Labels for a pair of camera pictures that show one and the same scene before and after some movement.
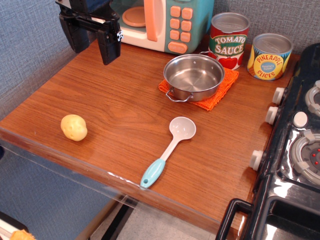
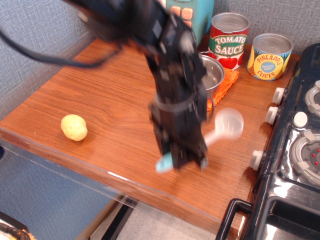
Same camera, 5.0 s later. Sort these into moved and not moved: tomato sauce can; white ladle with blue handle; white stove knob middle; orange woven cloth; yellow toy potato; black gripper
Moved: black gripper; white ladle with blue handle
Not moved: tomato sauce can; yellow toy potato; white stove knob middle; orange woven cloth
